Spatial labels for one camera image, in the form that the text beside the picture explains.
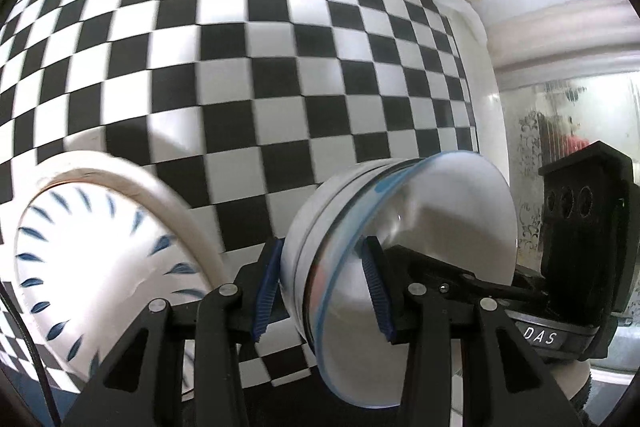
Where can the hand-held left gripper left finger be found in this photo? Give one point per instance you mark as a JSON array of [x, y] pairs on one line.
[[265, 292]]

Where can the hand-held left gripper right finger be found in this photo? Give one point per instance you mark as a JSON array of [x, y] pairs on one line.
[[377, 292]]

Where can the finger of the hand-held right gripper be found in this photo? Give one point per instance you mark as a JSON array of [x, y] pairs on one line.
[[500, 291]]

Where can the white bowl with blue rim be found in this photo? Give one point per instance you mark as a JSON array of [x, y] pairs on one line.
[[420, 247]]

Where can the white plate with blue stripes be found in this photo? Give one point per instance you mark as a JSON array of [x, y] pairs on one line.
[[100, 277]]

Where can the person's right forearm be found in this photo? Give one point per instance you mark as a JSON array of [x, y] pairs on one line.
[[570, 384]]

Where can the black and white checkered tablecloth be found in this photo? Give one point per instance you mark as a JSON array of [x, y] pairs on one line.
[[250, 72]]

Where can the dark blue bag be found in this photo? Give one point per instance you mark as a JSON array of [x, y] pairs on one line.
[[35, 402]]

